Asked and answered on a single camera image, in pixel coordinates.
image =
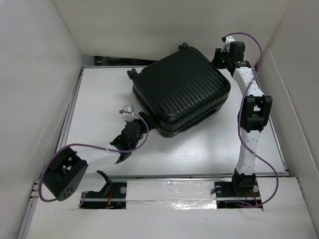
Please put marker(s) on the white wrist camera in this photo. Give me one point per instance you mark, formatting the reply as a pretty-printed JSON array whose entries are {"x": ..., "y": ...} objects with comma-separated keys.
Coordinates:
[
  {"x": 226, "y": 43},
  {"x": 127, "y": 113}
]

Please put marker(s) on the black hard-shell suitcase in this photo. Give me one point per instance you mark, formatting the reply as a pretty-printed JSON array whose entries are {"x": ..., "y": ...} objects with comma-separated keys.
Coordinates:
[{"x": 180, "y": 91}]

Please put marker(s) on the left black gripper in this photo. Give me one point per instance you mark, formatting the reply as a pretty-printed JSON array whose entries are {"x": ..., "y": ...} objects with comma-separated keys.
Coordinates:
[{"x": 150, "y": 120}]

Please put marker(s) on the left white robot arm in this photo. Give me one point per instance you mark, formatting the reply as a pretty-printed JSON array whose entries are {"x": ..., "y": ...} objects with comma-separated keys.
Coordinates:
[{"x": 66, "y": 171}]

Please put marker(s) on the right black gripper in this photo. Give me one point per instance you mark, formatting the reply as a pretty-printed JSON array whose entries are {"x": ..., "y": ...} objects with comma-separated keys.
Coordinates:
[{"x": 218, "y": 54}]

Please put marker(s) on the aluminium rail with mounts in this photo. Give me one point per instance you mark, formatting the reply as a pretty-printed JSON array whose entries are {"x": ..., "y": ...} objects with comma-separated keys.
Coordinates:
[{"x": 180, "y": 194}]

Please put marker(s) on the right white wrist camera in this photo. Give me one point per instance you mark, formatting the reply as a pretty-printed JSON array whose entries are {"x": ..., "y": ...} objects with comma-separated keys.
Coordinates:
[{"x": 226, "y": 43}]

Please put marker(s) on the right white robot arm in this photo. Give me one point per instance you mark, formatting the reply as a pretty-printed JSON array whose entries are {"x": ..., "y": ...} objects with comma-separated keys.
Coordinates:
[{"x": 253, "y": 114}]

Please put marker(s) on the dark equipment behind table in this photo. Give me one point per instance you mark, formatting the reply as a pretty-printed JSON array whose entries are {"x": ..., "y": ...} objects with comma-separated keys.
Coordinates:
[{"x": 113, "y": 61}]

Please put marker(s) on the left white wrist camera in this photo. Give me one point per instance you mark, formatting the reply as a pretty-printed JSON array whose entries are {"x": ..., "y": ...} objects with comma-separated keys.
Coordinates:
[{"x": 127, "y": 113}]

